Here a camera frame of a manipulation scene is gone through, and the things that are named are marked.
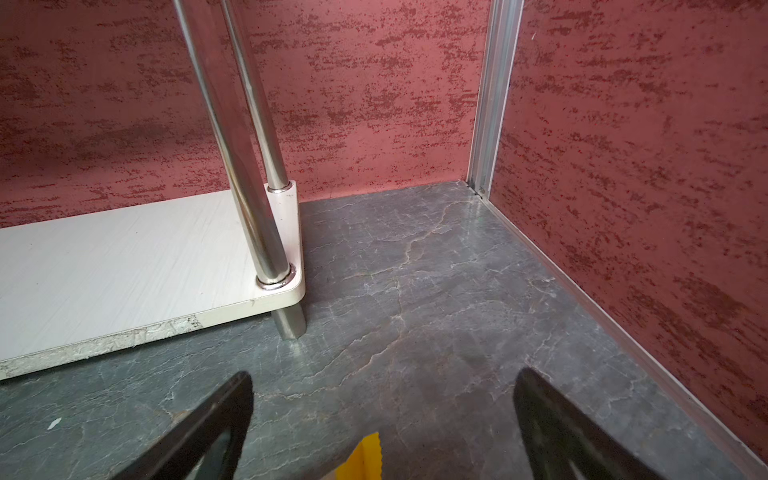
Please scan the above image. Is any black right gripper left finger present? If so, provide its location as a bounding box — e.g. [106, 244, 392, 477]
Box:
[115, 371, 254, 479]

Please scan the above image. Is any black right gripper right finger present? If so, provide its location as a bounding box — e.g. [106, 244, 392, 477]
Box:
[513, 367, 662, 479]

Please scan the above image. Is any white two-tier shelf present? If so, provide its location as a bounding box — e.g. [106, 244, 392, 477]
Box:
[1, 1, 307, 380]

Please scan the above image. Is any aluminium corner post right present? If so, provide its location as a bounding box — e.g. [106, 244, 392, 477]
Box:
[467, 0, 524, 200]

